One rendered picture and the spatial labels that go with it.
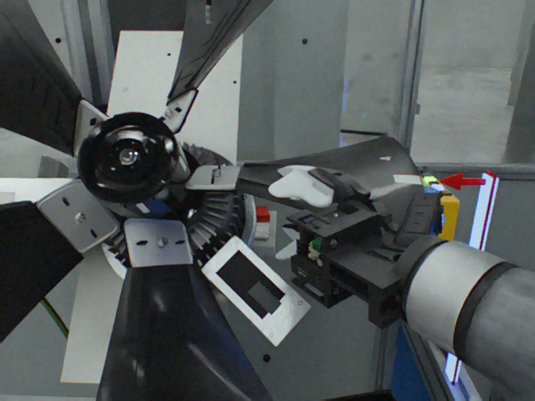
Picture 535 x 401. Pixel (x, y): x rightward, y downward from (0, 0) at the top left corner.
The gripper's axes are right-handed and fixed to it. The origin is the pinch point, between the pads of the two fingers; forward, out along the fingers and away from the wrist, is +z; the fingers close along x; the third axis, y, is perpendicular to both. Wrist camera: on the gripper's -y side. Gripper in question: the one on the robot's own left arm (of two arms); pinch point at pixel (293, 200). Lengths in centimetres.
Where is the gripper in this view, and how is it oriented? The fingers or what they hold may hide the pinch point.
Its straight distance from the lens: 49.1
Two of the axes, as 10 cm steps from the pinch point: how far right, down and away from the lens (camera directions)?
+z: -5.6, -2.9, 7.7
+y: -8.2, 3.0, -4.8
